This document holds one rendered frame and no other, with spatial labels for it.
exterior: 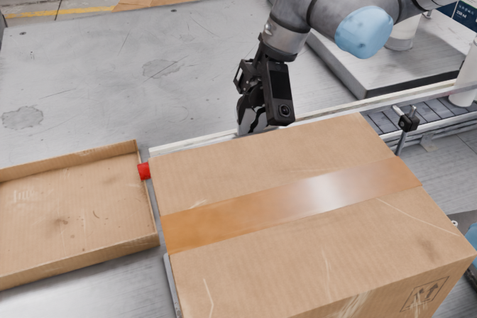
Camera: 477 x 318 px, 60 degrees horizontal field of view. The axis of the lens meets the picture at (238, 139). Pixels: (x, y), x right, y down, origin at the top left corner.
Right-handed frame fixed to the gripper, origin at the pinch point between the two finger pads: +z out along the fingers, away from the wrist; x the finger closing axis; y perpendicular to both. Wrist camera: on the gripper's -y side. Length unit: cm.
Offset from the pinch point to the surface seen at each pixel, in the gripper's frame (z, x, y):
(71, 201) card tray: 20.8, 30.7, 2.9
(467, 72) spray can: -22, -47, 0
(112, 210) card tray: 18.2, 23.6, -1.9
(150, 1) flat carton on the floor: 80, -45, 270
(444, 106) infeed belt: -13, -48, 0
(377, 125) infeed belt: -6.6, -30.8, -1.0
